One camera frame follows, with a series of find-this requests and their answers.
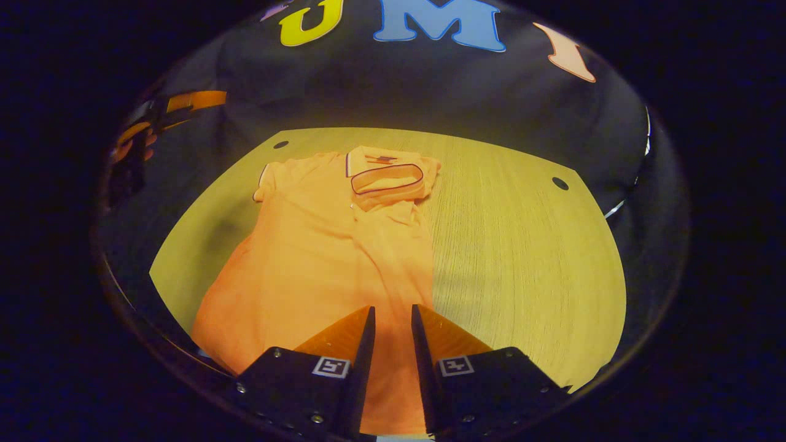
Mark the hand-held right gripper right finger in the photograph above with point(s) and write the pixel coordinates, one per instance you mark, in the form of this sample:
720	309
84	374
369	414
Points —
424	368

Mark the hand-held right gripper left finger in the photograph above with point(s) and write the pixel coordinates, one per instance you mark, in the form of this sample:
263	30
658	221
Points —
362	368

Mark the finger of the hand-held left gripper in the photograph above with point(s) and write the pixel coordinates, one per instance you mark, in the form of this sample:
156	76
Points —
134	134
199	101

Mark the orange T-shirt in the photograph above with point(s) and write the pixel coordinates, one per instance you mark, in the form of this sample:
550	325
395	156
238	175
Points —
319	258

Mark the black backdrop cloth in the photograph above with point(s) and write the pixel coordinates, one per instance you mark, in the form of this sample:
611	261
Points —
399	92

